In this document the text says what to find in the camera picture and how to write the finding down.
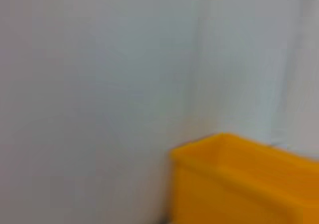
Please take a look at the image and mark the yellow plastic bin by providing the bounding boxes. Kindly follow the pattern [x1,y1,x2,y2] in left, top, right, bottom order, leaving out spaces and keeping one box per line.
[169,132,319,224]

